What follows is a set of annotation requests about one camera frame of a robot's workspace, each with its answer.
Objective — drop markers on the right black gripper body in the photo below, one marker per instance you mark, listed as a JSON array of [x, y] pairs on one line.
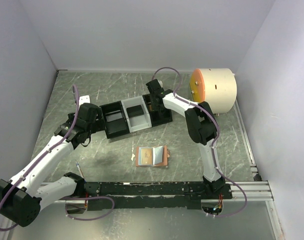
[[153, 107]]

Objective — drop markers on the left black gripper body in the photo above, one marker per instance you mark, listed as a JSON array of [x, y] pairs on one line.
[[98, 125]]

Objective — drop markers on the orange leather card holder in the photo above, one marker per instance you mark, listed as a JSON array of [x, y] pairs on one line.
[[152, 156]]

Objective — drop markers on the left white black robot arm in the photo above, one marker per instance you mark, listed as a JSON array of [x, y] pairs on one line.
[[20, 197]]

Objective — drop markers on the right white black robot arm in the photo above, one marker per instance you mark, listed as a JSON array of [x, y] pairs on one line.
[[201, 126]]

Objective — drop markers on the black white three-compartment tray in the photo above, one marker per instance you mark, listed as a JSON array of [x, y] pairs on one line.
[[128, 125]]

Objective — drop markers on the cream cylinder with orange lid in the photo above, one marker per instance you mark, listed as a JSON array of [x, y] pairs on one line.
[[216, 86]]

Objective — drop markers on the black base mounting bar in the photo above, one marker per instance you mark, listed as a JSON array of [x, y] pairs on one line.
[[170, 194]]

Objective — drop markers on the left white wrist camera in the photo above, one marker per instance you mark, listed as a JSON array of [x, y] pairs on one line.
[[84, 99]]

